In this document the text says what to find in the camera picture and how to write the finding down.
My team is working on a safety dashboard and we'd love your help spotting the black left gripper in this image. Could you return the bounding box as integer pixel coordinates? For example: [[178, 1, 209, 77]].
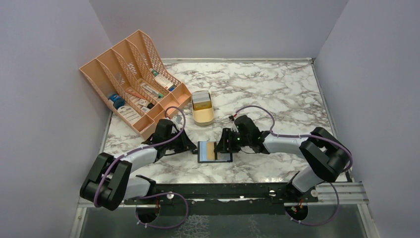
[[165, 128, 197, 153]]

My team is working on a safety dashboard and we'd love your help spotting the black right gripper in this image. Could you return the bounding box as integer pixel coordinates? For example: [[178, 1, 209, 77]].
[[214, 127, 251, 153]]

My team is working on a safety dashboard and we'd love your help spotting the black leather card holder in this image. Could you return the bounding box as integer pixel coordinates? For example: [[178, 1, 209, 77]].
[[197, 141, 233, 163]]

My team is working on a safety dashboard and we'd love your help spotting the yellow credit card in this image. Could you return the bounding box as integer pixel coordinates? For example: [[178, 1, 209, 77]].
[[206, 142, 217, 161]]

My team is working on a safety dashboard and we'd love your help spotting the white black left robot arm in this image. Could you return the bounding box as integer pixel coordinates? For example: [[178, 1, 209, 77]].
[[79, 119, 198, 211]]

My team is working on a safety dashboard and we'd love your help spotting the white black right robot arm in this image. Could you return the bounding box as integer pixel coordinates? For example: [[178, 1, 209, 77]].
[[214, 115, 353, 202]]

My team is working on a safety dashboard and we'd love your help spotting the beige card tray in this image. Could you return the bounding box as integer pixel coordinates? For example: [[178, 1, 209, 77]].
[[192, 106, 214, 126]]

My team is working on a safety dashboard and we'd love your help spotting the white label card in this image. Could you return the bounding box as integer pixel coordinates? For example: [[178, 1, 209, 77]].
[[117, 106, 142, 126]]

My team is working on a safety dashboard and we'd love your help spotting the white glue stick box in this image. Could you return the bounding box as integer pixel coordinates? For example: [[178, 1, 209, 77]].
[[149, 68, 175, 91]]

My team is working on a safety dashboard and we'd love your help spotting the orange pen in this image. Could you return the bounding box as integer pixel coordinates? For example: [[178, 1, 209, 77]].
[[125, 90, 148, 101]]

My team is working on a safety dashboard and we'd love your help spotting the orange plastic desk organizer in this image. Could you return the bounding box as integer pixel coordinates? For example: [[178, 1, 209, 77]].
[[80, 30, 191, 139]]

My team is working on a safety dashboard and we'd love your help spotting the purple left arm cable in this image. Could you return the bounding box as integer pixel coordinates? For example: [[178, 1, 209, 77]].
[[93, 106, 186, 208]]

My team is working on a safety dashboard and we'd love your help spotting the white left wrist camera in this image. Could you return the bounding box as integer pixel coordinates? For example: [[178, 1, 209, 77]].
[[172, 115, 183, 125]]

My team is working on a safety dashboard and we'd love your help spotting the black mounting base rail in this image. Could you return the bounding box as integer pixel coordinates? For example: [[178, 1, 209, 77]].
[[124, 182, 318, 216]]

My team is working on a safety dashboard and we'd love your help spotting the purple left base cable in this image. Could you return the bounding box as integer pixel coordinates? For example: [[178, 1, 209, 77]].
[[135, 192, 190, 230]]

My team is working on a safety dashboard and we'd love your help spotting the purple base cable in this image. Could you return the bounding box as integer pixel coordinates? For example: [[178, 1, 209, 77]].
[[284, 182, 341, 227], [135, 192, 190, 230]]

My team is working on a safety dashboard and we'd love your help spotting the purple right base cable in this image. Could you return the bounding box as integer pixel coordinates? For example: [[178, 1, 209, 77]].
[[284, 182, 341, 227]]

